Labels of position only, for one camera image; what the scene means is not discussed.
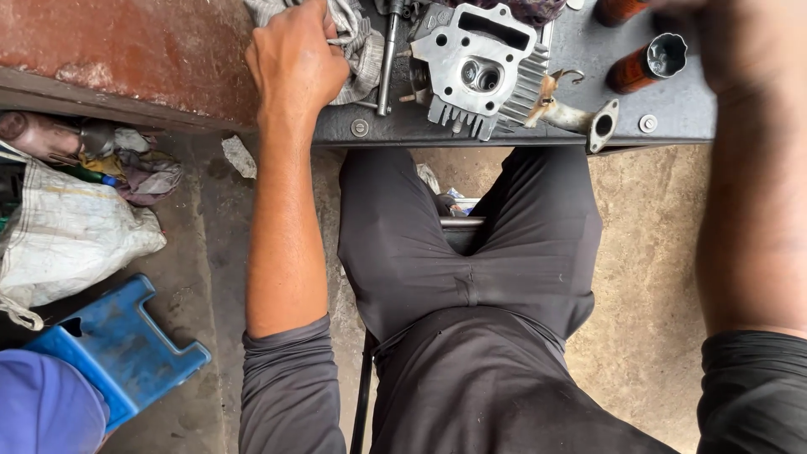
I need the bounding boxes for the person's right hand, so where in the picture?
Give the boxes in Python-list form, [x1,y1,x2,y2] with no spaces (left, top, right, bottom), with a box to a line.
[649,0,807,97]

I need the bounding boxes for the person's left hand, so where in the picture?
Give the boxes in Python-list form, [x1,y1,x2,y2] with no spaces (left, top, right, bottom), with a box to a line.
[245,0,351,117]

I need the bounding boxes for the grey striped cloth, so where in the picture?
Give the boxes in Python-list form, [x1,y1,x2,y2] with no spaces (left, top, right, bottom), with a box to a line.
[245,0,387,107]

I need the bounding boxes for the steel socket wrench rod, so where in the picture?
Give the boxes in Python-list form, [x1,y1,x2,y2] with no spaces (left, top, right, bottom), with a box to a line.
[376,0,406,118]

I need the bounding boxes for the crumpled paper scrap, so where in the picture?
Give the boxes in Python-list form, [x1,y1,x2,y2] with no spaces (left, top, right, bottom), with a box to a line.
[221,134,258,180]

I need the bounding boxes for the orange cylinder with chrome cup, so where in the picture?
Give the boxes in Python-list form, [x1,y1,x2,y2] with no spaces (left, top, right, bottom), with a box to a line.
[605,33,688,96]

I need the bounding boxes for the small black metal parts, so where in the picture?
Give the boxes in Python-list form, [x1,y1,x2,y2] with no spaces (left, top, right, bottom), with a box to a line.
[374,0,431,21]

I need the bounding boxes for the red-brown concrete bench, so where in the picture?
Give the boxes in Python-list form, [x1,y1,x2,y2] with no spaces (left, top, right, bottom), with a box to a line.
[0,0,261,135]

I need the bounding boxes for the heap of dirty rags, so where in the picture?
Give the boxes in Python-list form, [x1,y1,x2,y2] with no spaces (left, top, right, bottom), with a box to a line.
[79,126,185,208]

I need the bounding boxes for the metal intake pipe with flange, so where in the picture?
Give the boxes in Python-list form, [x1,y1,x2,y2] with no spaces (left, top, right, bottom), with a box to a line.
[525,72,620,155]

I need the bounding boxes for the silver engine cylinder head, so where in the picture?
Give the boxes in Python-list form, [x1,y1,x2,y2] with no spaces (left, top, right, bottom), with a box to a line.
[406,2,556,142]

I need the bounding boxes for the litter heap under table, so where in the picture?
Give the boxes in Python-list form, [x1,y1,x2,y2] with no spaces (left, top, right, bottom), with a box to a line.
[416,163,483,218]

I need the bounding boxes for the green bottle with blue cap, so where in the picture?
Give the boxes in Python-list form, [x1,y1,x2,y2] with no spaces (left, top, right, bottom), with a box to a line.
[53,164,119,188]

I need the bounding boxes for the rusty exhaust pipe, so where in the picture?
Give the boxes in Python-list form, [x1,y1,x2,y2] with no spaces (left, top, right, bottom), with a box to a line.
[0,111,117,162]

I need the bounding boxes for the white woven sack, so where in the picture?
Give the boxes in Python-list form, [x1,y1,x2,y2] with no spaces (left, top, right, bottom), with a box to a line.
[0,140,168,332]

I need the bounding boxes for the person's dark trousers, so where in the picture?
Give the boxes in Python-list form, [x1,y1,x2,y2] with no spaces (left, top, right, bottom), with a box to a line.
[337,146,604,354]

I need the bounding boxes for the blue plastic stool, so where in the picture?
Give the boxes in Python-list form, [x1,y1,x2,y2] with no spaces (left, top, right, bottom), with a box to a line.
[22,273,213,433]

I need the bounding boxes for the person's dark grey shirt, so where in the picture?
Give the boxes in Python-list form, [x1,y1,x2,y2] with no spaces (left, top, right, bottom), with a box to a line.
[237,306,807,454]

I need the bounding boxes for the metal frame stool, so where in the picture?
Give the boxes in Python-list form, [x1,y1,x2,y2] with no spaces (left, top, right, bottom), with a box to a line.
[348,216,488,454]

